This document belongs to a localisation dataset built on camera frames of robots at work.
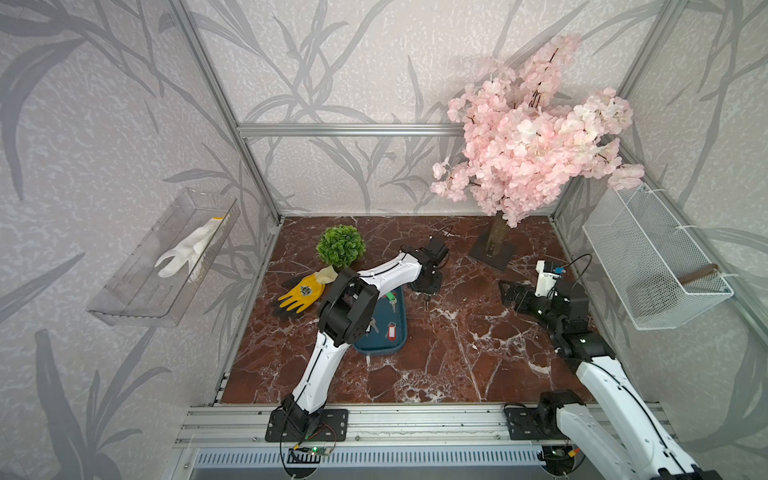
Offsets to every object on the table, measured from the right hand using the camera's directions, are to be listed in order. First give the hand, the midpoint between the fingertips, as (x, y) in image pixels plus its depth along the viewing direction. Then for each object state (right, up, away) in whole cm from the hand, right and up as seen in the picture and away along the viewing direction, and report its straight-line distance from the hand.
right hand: (511, 283), depth 81 cm
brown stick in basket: (+33, +5, -17) cm, 38 cm away
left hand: (-20, -4, +17) cm, 27 cm away
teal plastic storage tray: (-38, -20, +10) cm, 44 cm away
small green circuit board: (-50, -38, -10) cm, 64 cm away
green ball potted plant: (-49, +10, +13) cm, 52 cm away
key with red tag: (-33, -16, +8) cm, 38 cm away
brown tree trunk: (+2, +15, +18) cm, 23 cm away
